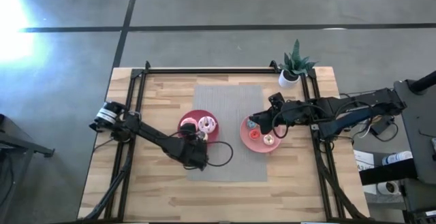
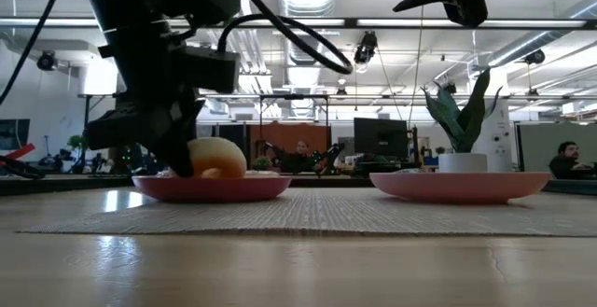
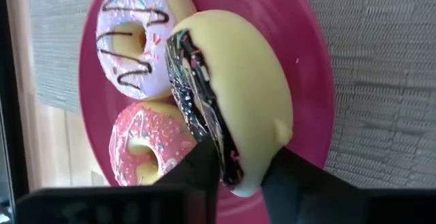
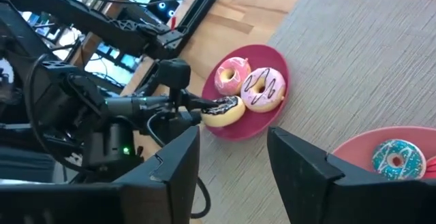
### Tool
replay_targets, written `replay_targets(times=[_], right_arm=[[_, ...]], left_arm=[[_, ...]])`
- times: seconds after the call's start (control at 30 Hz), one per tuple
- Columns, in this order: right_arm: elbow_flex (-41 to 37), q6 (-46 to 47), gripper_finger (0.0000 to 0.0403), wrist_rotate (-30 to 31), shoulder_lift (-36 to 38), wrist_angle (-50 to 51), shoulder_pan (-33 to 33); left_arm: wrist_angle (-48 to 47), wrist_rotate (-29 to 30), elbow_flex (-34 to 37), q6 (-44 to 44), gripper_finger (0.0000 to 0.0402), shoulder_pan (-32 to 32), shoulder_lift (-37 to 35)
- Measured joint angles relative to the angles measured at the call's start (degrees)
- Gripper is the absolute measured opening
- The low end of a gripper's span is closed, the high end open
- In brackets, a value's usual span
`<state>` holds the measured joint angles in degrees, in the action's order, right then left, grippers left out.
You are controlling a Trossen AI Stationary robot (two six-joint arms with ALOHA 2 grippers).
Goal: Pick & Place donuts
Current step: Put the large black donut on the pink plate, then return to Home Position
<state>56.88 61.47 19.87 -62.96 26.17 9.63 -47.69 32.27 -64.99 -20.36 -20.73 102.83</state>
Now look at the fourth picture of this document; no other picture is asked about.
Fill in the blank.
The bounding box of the small red frosted donut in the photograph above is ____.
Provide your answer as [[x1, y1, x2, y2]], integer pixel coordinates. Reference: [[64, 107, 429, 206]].
[[424, 155, 436, 180]]

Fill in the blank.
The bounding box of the black aluminium table frame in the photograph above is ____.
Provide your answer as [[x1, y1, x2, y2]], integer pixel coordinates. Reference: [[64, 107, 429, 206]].
[[175, 0, 233, 48]]

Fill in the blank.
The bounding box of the grey woven placemat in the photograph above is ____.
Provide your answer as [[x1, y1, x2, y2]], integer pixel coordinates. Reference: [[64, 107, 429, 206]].
[[190, 0, 436, 224]]

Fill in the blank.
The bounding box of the dark red round plate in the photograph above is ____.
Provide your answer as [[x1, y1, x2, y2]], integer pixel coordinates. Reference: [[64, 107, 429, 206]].
[[200, 44, 290, 142]]

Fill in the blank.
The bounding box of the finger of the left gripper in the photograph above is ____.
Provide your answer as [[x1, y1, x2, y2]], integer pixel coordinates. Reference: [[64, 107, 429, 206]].
[[185, 97, 219, 112], [189, 111, 203, 127]]

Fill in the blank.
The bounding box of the small teal sprinkled donut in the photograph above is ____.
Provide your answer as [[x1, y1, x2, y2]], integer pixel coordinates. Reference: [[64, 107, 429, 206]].
[[371, 138, 427, 181]]

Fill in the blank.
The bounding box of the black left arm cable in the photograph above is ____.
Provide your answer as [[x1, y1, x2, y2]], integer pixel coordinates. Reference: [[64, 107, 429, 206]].
[[146, 111, 212, 220]]

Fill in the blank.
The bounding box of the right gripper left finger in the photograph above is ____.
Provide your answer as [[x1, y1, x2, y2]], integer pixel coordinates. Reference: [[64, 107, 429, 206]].
[[0, 125, 200, 224]]

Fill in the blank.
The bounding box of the large orange donut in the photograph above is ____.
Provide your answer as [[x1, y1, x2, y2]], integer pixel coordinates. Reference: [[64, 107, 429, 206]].
[[200, 95, 246, 128]]

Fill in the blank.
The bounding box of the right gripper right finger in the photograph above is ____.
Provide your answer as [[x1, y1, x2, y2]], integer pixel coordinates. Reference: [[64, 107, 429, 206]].
[[267, 125, 436, 224]]

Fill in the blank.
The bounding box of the salmon pink round plate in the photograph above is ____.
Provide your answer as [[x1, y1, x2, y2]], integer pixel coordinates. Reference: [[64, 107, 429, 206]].
[[332, 125, 436, 184]]

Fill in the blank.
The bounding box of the large pink white-drizzle donut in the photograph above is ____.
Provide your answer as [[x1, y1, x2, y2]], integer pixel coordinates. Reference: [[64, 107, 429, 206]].
[[213, 57, 252, 97]]

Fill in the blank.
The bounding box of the large pale pink chocolate-drizzle donut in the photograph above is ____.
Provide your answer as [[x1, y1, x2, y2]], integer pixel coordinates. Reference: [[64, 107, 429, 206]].
[[240, 67, 287, 113]]

